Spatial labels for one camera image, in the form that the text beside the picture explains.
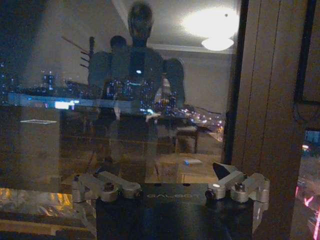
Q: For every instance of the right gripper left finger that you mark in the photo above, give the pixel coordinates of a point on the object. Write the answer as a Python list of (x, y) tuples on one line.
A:
[(110, 186)]

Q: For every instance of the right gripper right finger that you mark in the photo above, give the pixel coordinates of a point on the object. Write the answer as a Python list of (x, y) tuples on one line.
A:
[(240, 183)]

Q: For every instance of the narrow window glass pane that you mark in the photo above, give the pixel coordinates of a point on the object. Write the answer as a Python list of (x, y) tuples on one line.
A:
[(311, 180)]

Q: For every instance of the large window glass pane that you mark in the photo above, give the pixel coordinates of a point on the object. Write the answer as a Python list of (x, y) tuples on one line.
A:
[(75, 105)]

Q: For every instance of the black window frame post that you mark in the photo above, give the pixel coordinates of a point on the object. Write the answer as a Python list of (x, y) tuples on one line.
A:
[(236, 82)]

